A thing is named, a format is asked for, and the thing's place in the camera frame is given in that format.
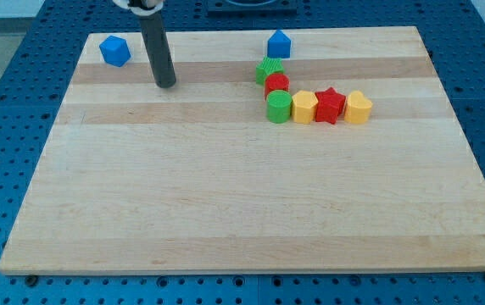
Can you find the green star block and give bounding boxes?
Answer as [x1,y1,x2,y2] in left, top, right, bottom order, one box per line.
[255,57,284,86]

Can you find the red star block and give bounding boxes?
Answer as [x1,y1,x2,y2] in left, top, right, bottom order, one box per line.
[315,87,346,125]

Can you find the red cylinder block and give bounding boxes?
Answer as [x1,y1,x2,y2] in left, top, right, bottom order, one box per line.
[264,73,290,99]

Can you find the green cylinder block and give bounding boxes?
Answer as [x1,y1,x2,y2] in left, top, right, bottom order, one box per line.
[266,90,292,124]

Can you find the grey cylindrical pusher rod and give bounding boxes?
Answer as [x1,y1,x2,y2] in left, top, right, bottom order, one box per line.
[139,12,176,89]

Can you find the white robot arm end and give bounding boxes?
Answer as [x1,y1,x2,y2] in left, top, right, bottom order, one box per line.
[112,0,164,17]

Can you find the yellow heart block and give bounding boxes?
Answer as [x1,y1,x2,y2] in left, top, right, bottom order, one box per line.
[344,91,373,124]

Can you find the yellow hexagon block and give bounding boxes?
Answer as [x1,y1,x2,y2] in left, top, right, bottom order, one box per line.
[292,91,318,124]

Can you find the blue cube block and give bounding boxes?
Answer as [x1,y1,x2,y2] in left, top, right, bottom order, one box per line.
[99,36,131,67]

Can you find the wooden board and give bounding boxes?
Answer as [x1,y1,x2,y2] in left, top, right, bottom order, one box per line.
[0,26,485,276]

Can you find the blue pentagon house block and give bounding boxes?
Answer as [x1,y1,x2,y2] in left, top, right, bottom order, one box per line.
[267,30,292,58]

